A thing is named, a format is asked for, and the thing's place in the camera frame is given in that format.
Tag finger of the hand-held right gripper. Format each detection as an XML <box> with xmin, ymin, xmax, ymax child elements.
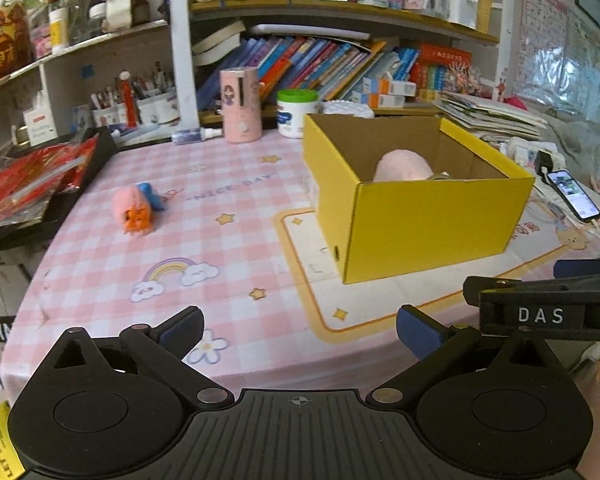
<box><xmin>554</xmin><ymin>258</ymin><xmax>600</xmax><ymax>280</ymax></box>
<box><xmin>464</xmin><ymin>274</ymin><xmax>600</xmax><ymax>341</ymax></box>

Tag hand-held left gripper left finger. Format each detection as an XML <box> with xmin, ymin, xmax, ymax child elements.
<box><xmin>30</xmin><ymin>306</ymin><xmax>231</xmax><ymax>411</ymax></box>

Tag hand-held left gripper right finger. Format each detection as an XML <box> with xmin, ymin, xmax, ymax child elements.
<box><xmin>369</xmin><ymin>305</ymin><xmax>571</xmax><ymax>411</ymax></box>

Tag yellow cardboard box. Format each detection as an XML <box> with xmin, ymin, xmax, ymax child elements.
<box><xmin>302</xmin><ymin>112</ymin><xmax>537</xmax><ymax>285</ymax></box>

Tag pink checked tablecloth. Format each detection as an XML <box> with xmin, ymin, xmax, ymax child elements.
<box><xmin>0</xmin><ymin>132</ymin><xmax>600</xmax><ymax>406</ymax></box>

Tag small pink orange plush toy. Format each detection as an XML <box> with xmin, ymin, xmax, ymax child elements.
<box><xmin>112</xmin><ymin>182</ymin><xmax>168</xmax><ymax>235</ymax></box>

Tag clear plastic sheet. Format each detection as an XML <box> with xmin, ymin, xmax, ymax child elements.
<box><xmin>540</xmin><ymin>110</ymin><xmax>600</xmax><ymax>196</ymax></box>

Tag large pink plush toy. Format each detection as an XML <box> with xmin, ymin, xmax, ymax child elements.
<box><xmin>372</xmin><ymin>149</ymin><xmax>433</xmax><ymax>183</ymax></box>

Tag stack of paper booklets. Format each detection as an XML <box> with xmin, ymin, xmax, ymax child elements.
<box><xmin>432</xmin><ymin>91</ymin><xmax>548</xmax><ymax>143</ymax></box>

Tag small clear spray bottle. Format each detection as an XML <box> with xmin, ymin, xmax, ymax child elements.
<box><xmin>172</xmin><ymin>127</ymin><xmax>225</xmax><ymax>146</ymax></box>

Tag black tray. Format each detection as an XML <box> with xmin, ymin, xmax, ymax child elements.
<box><xmin>0</xmin><ymin>127</ymin><xmax>118</xmax><ymax>253</ymax></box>

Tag yellow label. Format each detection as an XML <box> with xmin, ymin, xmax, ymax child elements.
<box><xmin>0</xmin><ymin>400</ymin><xmax>26</xmax><ymax>480</ymax></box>

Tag pile of red packets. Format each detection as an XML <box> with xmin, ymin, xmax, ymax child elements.
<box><xmin>0</xmin><ymin>137</ymin><xmax>101</xmax><ymax>231</ymax></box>

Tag white pen cup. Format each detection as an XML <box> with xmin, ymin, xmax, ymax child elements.
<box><xmin>137</xmin><ymin>92</ymin><xmax>178</xmax><ymax>126</ymax></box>
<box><xmin>91</xmin><ymin>102</ymin><xmax>128</xmax><ymax>128</ymax></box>
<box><xmin>447</xmin><ymin>0</ymin><xmax>480</xmax><ymax>30</ymax></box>

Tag pink cartoon cylinder dispenser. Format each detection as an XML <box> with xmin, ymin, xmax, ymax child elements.
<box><xmin>219</xmin><ymin>67</ymin><xmax>262</xmax><ymax>145</ymax></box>

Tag red white tall toy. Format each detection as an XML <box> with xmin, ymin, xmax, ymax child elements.
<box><xmin>119</xmin><ymin>71</ymin><xmax>140</xmax><ymax>128</ymax></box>

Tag white ribbed tissue pack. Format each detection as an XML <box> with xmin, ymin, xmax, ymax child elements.
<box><xmin>322</xmin><ymin>100</ymin><xmax>376</xmax><ymax>120</ymax></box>

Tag white jar green lid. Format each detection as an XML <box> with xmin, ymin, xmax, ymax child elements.
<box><xmin>276</xmin><ymin>89</ymin><xmax>320</xmax><ymax>140</ymax></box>

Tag white box red label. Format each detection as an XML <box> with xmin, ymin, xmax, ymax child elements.
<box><xmin>22</xmin><ymin>107</ymin><xmax>58</xmax><ymax>143</ymax></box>

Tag red boxed book set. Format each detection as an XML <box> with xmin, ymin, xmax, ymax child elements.
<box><xmin>414</xmin><ymin>44</ymin><xmax>473</xmax><ymax>103</ymax></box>

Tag white shelving unit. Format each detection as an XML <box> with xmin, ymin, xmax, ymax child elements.
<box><xmin>0</xmin><ymin>0</ymin><xmax>201</xmax><ymax>146</ymax></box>

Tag thick dark-covered book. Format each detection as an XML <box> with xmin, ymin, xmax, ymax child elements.
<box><xmin>192</xmin><ymin>42</ymin><xmax>243</xmax><ymax>67</ymax></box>
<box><xmin>192</xmin><ymin>20</ymin><xmax>247</xmax><ymax>53</ymax></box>

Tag long row of colourful books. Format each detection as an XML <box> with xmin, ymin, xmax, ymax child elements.
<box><xmin>197</xmin><ymin>35</ymin><xmax>421</xmax><ymax>111</ymax></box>

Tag pink packet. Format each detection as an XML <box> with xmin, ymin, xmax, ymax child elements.
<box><xmin>30</xmin><ymin>25</ymin><xmax>53</xmax><ymax>58</ymax></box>

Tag white yellow tube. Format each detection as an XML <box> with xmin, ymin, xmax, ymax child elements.
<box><xmin>48</xmin><ymin>7</ymin><xmax>70</xmax><ymax>53</ymax></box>

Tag wooden bookshelf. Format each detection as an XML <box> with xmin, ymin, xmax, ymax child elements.
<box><xmin>190</xmin><ymin>0</ymin><xmax>503</xmax><ymax>128</ymax></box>

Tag white paper bag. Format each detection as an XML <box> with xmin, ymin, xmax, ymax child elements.
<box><xmin>102</xmin><ymin>0</ymin><xmax>136</xmax><ymax>33</ymax></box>

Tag fortune god figure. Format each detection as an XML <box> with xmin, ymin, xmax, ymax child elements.
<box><xmin>0</xmin><ymin>2</ymin><xmax>36</xmax><ymax>88</ymax></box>

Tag plastic-covered wall sheet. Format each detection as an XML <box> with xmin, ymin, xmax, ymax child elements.
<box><xmin>565</xmin><ymin>10</ymin><xmax>600</xmax><ymax>126</ymax></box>

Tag pink wall chart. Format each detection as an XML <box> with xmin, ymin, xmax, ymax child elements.
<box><xmin>514</xmin><ymin>0</ymin><xmax>568</xmax><ymax>98</ymax></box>

